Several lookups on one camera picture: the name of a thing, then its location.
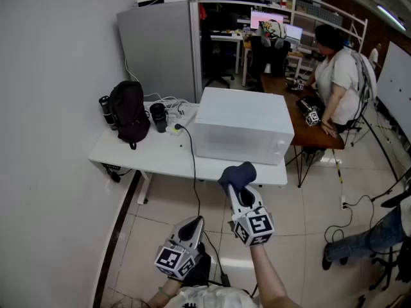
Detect black office chair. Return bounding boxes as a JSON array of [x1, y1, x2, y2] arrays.
[[249, 35, 292, 77]]

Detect black power cable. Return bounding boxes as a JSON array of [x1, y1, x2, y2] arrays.
[[173, 123, 231, 287]]

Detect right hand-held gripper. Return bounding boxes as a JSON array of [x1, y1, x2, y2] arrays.
[[227, 184, 276, 248]]

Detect black floor cable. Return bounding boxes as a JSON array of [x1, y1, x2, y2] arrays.
[[324, 194, 377, 244]]

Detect black chair base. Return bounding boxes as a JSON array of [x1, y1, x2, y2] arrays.
[[368, 247, 411, 292]]

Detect black tumbler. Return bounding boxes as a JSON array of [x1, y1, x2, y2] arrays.
[[149, 103, 169, 133]]

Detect grey partition panel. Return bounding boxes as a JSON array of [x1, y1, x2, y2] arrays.
[[116, 0, 204, 104]]

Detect brown wooden table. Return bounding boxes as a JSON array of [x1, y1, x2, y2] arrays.
[[259, 73, 345, 188]]

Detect hand-held gripper on table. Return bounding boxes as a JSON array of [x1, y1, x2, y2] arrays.
[[295, 96, 322, 128], [286, 78, 306, 93]]

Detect patterned jacket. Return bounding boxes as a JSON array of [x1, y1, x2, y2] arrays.
[[258, 19, 287, 49]]

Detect black and silver bottle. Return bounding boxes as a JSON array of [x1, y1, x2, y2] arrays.
[[98, 95, 118, 132]]

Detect person's white shirt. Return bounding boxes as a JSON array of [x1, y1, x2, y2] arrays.
[[172, 284, 261, 308]]

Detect whiteboard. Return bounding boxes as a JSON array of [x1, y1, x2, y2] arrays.
[[376, 40, 411, 122]]

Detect black stand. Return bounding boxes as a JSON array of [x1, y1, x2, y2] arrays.
[[370, 176, 411, 209]]

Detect white desk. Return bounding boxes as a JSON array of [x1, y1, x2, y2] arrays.
[[88, 100, 288, 205]]

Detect black desk control box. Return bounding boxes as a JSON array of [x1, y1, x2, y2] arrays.
[[101, 162, 133, 184]]

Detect computer monitor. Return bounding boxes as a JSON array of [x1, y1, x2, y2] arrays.
[[285, 24, 304, 44], [250, 10, 285, 30]]

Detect bundle of white cables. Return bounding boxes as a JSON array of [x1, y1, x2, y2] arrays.
[[124, 59, 200, 122]]

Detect person's right forearm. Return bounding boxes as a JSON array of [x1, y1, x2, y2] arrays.
[[249, 243, 303, 308]]

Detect ceiling light tube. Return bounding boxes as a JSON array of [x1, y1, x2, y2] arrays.
[[376, 4, 407, 32]]

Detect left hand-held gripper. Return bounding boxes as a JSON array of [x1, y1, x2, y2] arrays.
[[154, 216, 206, 281]]

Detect dark blue cloth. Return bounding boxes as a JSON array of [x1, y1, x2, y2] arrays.
[[218, 161, 258, 194]]

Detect black backpack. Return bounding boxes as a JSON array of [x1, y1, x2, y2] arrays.
[[107, 80, 152, 151]]

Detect person's left forearm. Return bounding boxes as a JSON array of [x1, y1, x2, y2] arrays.
[[146, 277, 184, 308]]

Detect white microwave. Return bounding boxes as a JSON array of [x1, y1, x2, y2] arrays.
[[193, 87, 295, 166]]

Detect black swivel chair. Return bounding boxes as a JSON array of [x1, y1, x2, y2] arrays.
[[202, 11, 236, 89]]

